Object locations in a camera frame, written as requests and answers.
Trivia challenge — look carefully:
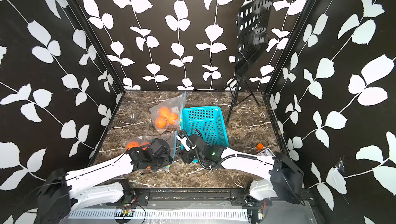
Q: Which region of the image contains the clear zip-top bag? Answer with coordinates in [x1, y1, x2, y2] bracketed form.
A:
[125, 131, 176, 172]
[149, 93, 186, 133]

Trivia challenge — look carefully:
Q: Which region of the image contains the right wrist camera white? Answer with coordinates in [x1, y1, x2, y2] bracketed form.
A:
[176, 129, 191, 151]

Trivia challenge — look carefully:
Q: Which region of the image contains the white slotted cable duct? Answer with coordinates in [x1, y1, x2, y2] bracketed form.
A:
[69, 209, 249, 221]

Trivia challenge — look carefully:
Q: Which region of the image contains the orange in bag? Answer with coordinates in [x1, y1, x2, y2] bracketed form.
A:
[140, 142, 151, 151]
[126, 141, 140, 150]

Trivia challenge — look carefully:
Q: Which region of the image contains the far bag orange bottom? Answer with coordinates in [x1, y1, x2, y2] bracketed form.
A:
[155, 116, 168, 129]

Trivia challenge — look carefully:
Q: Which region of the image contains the small orange block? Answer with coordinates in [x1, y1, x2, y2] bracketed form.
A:
[256, 143, 264, 151]

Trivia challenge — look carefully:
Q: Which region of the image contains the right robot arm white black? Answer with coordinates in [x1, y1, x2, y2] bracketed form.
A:
[177, 134, 304, 205]

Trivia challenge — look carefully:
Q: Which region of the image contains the playing card box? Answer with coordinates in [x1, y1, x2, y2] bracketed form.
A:
[257, 148, 275, 157]

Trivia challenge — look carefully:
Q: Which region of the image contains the far bag orange top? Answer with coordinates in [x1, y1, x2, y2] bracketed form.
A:
[159, 107, 171, 119]

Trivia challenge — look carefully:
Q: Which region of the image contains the far bag orange right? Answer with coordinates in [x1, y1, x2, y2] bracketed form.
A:
[167, 113, 178, 125]

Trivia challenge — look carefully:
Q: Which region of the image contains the black music stand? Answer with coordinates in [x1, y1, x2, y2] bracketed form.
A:
[224, 0, 273, 125]

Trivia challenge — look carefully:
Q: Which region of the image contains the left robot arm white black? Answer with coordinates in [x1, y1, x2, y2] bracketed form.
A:
[37, 138, 173, 224]

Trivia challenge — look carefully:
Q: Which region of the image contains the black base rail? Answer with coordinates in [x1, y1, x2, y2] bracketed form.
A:
[123, 187, 313, 207]

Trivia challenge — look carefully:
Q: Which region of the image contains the teal plastic basket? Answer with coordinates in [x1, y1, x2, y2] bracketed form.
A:
[180, 106, 229, 147]

